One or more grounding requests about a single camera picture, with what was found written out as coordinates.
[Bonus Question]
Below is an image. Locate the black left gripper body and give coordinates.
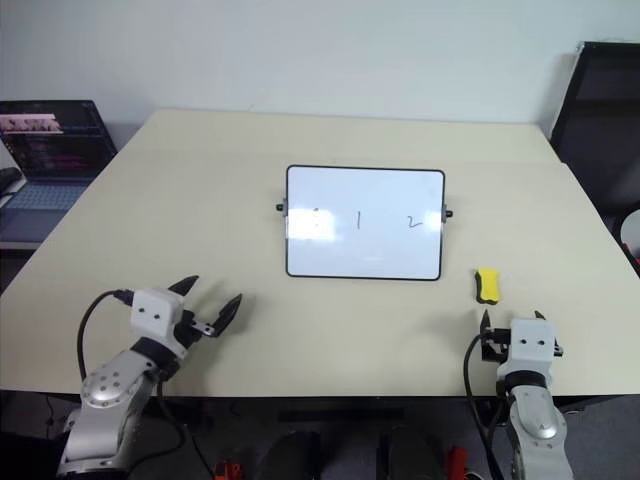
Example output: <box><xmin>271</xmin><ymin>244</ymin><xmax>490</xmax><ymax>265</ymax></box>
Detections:
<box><xmin>171</xmin><ymin>307</ymin><xmax>226</xmax><ymax>352</ymax></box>

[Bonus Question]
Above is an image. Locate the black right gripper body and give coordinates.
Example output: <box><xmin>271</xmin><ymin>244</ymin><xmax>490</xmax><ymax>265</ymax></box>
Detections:
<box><xmin>480</xmin><ymin>325</ymin><xmax>565</xmax><ymax>363</ymax></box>

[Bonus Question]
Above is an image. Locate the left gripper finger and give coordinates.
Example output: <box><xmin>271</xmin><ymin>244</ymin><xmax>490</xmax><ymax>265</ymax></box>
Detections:
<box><xmin>209</xmin><ymin>293</ymin><xmax>245</xmax><ymax>338</ymax></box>
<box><xmin>167</xmin><ymin>274</ymin><xmax>200</xmax><ymax>311</ymax></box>

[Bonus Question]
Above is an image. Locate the yellow object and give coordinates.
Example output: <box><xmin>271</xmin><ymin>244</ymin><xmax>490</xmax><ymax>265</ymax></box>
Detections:
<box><xmin>472</xmin><ymin>267</ymin><xmax>503</xmax><ymax>305</ymax></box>

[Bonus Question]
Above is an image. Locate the red plastic part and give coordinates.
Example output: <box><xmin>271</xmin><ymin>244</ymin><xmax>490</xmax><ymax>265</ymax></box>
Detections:
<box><xmin>213</xmin><ymin>458</ymin><xmax>242</xmax><ymax>480</ymax></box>
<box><xmin>446</xmin><ymin>443</ymin><xmax>469</xmax><ymax>480</ymax></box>

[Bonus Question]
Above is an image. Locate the white round object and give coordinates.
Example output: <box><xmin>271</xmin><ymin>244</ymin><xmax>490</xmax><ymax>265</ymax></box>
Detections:
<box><xmin>619</xmin><ymin>208</ymin><xmax>640</xmax><ymax>251</ymax></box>

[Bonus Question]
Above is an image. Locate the black framed whiteboard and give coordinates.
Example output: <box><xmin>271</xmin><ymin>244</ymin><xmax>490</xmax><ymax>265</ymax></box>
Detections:
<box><xmin>273</xmin><ymin>164</ymin><xmax>455</xmax><ymax>282</ymax></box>

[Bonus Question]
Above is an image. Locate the open blue laptop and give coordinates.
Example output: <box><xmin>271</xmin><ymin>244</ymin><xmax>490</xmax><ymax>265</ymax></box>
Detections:
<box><xmin>0</xmin><ymin>99</ymin><xmax>119</xmax><ymax>246</ymax></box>

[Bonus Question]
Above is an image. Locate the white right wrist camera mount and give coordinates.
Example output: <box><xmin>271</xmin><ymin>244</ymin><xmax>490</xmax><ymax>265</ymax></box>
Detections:
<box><xmin>508</xmin><ymin>318</ymin><xmax>558</xmax><ymax>374</ymax></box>

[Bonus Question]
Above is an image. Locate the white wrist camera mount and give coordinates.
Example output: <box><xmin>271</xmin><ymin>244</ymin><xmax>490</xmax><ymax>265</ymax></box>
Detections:
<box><xmin>508</xmin><ymin>318</ymin><xmax>558</xmax><ymax>374</ymax></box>
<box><xmin>130</xmin><ymin>287</ymin><xmax>184</xmax><ymax>347</ymax></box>

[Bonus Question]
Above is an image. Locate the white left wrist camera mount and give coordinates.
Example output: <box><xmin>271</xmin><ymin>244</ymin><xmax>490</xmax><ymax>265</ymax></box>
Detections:
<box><xmin>130</xmin><ymin>287</ymin><xmax>184</xmax><ymax>347</ymax></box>

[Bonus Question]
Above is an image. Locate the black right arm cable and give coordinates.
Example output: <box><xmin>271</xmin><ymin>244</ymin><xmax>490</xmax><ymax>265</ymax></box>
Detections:
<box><xmin>462</xmin><ymin>329</ymin><xmax>511</xmax><ymax>480</ymax></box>

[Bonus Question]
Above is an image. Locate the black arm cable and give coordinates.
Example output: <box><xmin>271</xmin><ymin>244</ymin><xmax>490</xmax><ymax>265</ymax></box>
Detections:
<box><xmin>76</xmin><ymin>288</ymin><xmax>187</xmax><ymax>451</ymax></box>
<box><xmin>462</xmin><ymin>329</ymin><xmax>511</xmax><ymax>480</ymax></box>

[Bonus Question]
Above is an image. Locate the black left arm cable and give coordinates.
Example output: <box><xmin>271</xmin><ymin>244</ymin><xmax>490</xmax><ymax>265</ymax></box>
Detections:
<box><xmin>76</xmin><ymin>288</ymin><xmax>187</xmax><ymax>451</ymax></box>

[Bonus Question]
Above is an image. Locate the black table frame bar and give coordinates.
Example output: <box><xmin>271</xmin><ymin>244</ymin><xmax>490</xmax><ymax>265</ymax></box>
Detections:
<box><xmin>277</xmin><ymin>406</ymin><xmax>404</xmax><ymax>424</ymax></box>

